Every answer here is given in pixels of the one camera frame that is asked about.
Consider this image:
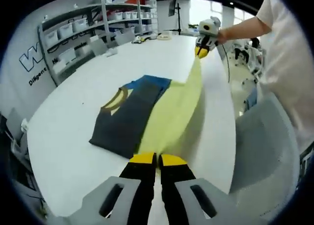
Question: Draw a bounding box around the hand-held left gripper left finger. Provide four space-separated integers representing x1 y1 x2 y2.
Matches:
82 151 157 225

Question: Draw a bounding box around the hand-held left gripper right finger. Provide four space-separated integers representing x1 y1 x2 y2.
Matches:
158 153 236 225

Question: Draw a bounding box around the yellow blue grey garment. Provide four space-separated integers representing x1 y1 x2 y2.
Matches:
88 55 205 162

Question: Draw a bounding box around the person's right hand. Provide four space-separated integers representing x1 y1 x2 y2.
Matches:
217 30 228 45

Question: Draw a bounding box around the black monitor on stand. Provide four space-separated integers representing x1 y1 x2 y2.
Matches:
168 1 183 36

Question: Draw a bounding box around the grey flat box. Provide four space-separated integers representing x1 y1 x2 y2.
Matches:
89 37 109 57
115 28 136 46

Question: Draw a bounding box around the grey mesh office chair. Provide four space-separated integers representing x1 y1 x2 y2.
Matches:
229 95 302 221

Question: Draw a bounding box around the grey metal shelving rack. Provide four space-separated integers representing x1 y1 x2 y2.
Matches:
36 0 157 87

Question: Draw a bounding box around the row of white storage bins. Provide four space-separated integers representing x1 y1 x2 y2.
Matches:
45 10 157 64

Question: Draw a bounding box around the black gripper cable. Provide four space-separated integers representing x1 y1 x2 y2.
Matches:
220 44 233 84

